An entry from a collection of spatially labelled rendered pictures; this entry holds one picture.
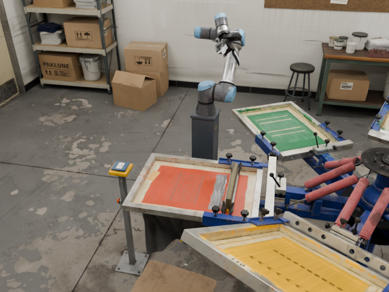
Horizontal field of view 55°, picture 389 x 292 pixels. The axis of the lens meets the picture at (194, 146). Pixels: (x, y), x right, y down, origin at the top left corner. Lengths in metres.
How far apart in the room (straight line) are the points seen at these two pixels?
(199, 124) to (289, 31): 3.35
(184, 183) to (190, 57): 3.88
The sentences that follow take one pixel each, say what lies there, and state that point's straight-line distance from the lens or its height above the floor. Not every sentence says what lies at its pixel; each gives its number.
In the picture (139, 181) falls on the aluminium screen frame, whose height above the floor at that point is 0.99.
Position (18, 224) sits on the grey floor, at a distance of 3.90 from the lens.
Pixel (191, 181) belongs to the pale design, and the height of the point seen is 0.96.
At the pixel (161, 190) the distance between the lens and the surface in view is 2.40.
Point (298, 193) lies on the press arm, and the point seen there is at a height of 1.04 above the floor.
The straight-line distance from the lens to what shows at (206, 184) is 2.44.
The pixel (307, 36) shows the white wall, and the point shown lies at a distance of 5.87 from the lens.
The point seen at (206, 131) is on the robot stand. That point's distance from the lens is 2.76.
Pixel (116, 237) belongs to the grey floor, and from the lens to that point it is 3.50.
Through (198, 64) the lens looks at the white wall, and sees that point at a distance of 6.12.
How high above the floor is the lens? 2.44
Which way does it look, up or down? 32 degrees down
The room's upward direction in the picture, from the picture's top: straight up
